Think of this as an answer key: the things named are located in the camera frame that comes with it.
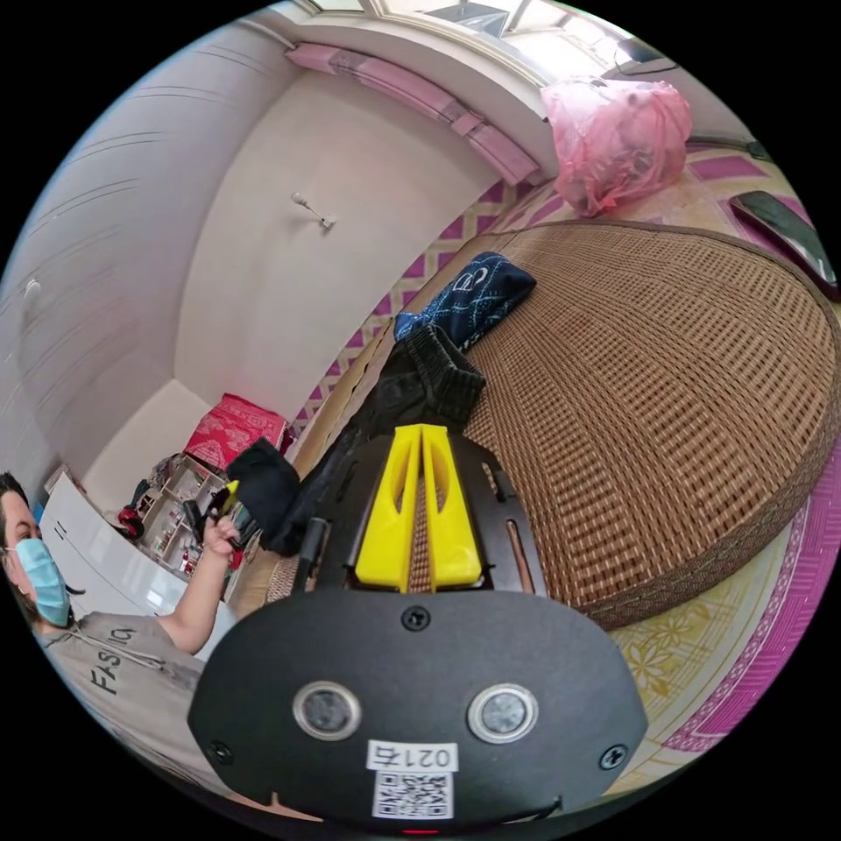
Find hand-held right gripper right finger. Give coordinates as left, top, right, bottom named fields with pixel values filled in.
left=420, top=427, right=485, bottom=590

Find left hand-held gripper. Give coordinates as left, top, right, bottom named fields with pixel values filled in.
left=181, top=479, right=261, bottom=555

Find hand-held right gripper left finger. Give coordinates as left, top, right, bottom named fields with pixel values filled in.
left=354, top=425, right=421, bottom=594

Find black jeans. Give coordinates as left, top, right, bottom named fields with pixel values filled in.
left=226, top=325, right=489, bottom=560

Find person's left forearm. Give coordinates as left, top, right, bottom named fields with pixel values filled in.
left=157, top=550, right=232, bottom=655

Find person's left hand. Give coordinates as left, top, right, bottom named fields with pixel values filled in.
left=201, top=513, right=243, bottom=561

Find shelf with small items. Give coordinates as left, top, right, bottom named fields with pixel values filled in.
left=117, top=453, right=264, bottom=579

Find red patterned carton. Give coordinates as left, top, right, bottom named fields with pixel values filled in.
left=182, top=392, right=290, bottom=471

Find white cupboard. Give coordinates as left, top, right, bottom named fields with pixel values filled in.
left=38, top=472, right=198, bottom=618

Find person's body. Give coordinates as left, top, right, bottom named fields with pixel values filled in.
left=0, top=470, right=222, bottom=793

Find blue patterned garment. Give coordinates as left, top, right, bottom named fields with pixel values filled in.
left=393, top=251, right=537, bottom=350

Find bed with woven mat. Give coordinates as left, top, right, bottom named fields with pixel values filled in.
left=226, top=141, right=837, bottom=793

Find pink plastic bag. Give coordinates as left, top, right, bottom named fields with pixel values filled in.
left=540, top=78, right=695, bottom=219

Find black flat object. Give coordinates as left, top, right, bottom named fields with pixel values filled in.
left=727, top=190, right=837, bottom=285

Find window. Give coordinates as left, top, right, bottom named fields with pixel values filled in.
left=308, top=0, right=632, bottom=87

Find white wall lamp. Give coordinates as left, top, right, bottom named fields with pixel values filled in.
left=291, top=191, right=339, bottom=231

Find pink curtain rail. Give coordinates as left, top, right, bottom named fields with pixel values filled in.
left=283, top=40, right=547, bottom=187

